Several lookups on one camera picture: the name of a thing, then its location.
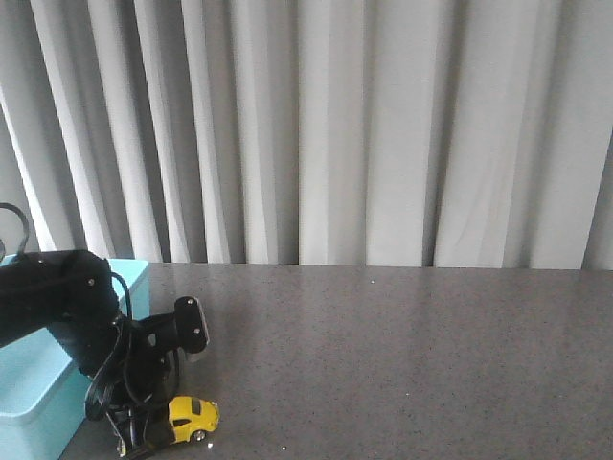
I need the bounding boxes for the grey pleated curtain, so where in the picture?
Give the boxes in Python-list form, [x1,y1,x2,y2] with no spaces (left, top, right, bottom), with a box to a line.
[1,1,612,269]

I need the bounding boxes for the black cable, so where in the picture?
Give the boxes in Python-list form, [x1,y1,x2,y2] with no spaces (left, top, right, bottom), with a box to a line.
[0,202,167,424]

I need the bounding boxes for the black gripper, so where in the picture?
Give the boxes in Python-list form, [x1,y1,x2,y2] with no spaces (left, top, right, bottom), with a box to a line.
[102,313,181,458]

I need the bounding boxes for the light blue plastic box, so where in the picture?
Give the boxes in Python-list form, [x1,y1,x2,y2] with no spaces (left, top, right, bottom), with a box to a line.
[0,254,151,460]

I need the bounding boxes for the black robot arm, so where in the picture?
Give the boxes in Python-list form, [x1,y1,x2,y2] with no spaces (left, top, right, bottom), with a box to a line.
[1,250,208,459]

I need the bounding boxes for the yellow toy beetle car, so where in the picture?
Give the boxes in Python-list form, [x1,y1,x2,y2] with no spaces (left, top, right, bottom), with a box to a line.
[169,396,220,444]

